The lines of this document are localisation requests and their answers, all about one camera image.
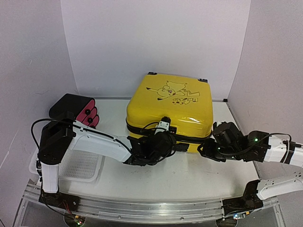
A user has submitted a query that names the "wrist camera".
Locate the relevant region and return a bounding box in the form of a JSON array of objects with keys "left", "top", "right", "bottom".
[
  {"left": 154, "top": 116, "right": 171, "bottom": 134},
  {"left": 213, "top": 122, "right": 244, "bottom": 146}
]

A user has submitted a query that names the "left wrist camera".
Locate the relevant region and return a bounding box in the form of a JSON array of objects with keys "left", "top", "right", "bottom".
[{"left": 154, "top": 116, "right": 171, "bottom": 134}]

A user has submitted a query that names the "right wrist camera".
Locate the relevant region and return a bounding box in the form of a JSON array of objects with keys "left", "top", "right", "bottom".
[{"left": 213, "top": 122, "right": 244, "bottom": 146}]

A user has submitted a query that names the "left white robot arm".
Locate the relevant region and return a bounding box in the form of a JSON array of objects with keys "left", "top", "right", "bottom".
[{"left": 32, "top": 113, "right": 188, "bottom": 207}]

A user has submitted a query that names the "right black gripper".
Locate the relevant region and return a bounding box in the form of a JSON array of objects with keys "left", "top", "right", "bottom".
[{"left": 197, "top": 139, "right": 242, "bottom": 163}]

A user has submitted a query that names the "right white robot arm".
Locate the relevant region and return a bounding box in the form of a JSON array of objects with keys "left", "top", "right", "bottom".
[{"left": 197, "top": 131, "right": 303, "bottom": 214}]

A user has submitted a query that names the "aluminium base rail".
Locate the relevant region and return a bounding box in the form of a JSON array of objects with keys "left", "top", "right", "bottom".
[{"left": 21, "top": 189, "right": 282, "bottom": 223}]

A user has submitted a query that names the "yellow Pikachu suitcase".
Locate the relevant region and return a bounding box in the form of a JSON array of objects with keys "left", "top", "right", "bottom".
[{"left": 126, "top": 72, "right": 214, "bottom": 153}]

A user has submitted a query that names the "white plastic basket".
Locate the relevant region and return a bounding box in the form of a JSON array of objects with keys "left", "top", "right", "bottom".
[{"left": 28, "top": 148, "right": 105, "bottom": 183}]

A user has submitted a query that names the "black pink drawer organizer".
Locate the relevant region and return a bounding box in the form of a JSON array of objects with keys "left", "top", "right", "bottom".
[{"left": 49, "top": 94, "right": 99, "bottom": 129}]

